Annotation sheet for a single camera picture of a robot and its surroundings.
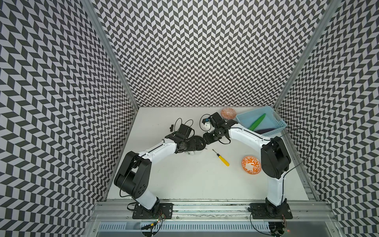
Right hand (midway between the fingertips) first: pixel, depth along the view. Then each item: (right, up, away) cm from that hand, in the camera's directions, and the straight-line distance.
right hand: (206, 141), depth 90 cm
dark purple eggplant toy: (+34, +6, -1) cm, 34 cm away
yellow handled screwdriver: (+11, -13, 0) cm, 17 cm away
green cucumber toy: (+38, +12, +15) cm, 42 cm away
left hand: (-10, -3, 0) cm, 10 cm away
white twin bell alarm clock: (-4, -2, +3) cm, 5 cm away
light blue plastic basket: (+52, +13, +22) cm, 58 cm away
